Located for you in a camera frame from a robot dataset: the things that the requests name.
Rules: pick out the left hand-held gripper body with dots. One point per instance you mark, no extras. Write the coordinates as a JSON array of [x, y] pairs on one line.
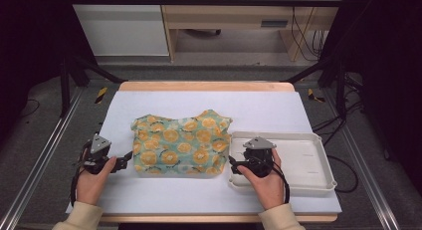
[[99, 144]]

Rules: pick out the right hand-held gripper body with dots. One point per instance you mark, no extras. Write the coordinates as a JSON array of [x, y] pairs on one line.
[[258, 143]]

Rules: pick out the orange print cloth bag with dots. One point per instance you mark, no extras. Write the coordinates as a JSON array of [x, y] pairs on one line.
[[179, 143]]

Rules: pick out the person's right hand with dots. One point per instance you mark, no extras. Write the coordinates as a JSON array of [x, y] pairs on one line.
[[265, 186]]

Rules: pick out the person's left hand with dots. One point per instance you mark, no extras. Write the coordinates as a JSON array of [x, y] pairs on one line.
[[91, 185]]

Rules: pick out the white plastic tray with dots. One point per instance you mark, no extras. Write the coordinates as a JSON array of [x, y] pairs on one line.
[[305, 160]]

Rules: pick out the yellow black tape marker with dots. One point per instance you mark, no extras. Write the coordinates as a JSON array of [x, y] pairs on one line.
[[101, 94], [313, 95]]

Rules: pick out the white foam mat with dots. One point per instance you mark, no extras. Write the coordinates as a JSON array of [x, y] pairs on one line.
[[205, 104]]

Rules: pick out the black metal stand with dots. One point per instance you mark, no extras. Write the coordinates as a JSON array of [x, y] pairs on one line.
[[340, 90], [64, 87]]

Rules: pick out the wooden table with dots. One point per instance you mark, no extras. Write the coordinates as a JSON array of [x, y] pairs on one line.
[[205, 86]]

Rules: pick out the white cabinet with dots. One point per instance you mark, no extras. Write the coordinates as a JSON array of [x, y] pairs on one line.
[[122, 27]]

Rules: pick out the black curtain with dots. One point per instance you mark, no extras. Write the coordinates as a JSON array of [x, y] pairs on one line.
[[30, 41], [388, 74]]

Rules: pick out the light wooden desk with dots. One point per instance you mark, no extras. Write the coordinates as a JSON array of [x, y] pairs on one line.
[[232, 16]]

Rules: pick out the aluminium floor rail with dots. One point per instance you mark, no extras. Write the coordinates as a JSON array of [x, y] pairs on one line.
[[361, 163], [40, 157]]

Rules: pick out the black horizontal frame bar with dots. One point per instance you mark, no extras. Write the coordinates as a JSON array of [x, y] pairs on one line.
[[199, 1]]

